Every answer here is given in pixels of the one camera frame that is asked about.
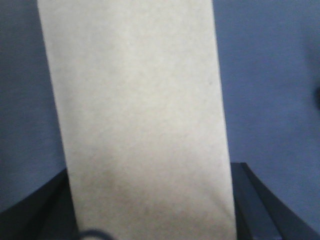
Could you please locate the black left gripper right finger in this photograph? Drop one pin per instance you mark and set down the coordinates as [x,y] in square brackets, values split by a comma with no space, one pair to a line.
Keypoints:
[259,214]

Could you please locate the brown cardboard package box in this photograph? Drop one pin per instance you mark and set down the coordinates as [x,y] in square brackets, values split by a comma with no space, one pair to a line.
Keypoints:
[139,101]

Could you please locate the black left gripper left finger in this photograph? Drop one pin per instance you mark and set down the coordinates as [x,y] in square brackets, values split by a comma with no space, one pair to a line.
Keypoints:
[46,214]

